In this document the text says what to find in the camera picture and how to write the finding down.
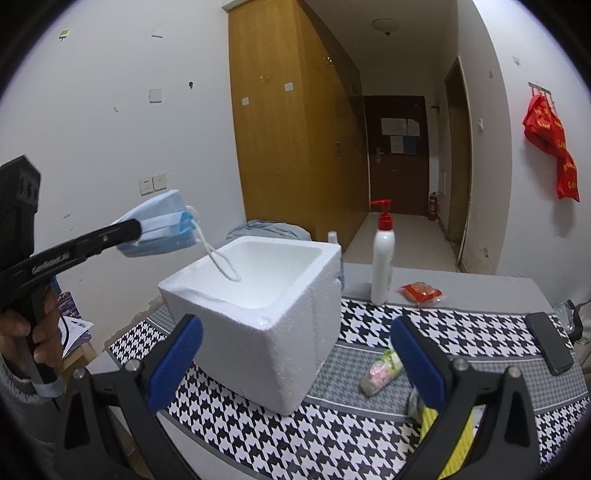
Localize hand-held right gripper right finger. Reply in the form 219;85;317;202
390;315;541;480

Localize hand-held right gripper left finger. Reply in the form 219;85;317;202
54;314;204;480

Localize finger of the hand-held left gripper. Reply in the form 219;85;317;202
73;219;142;267

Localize blue face masks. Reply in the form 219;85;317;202
113;189;242;281

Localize white foam box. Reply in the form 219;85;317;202
158;236;343;416

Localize person's left forearm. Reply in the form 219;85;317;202
0;352;60;462

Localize person's left hand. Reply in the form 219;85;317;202
0;287;62;370

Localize green pink candy packet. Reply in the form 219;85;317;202
359;348;407;398

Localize grey sock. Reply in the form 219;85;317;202
406;390;428;424

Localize yellow striped cloth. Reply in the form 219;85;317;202
419;406;474;480

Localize black white houndstooth cloth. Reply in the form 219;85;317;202
108;298;591;480

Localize red snack packet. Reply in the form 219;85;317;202
399;281;448;309

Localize patterned book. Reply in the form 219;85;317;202
56;291;86;324

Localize white printed paper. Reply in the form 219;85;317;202
60;316;94;356

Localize white red pump lotion bottle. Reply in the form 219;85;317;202
370;199;396;306

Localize black smartphone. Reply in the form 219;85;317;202
526;312;576;376

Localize blue spray bottle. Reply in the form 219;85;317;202
328;231;346;292

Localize grey blue bedding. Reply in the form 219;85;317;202
226;220;310;241

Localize dark brown door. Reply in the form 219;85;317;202
363;95;428;215

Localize wooden wardrobe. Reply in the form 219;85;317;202
228;0;370;241

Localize red printed bag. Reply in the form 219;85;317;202
555;148;581;202
523;95;566;155

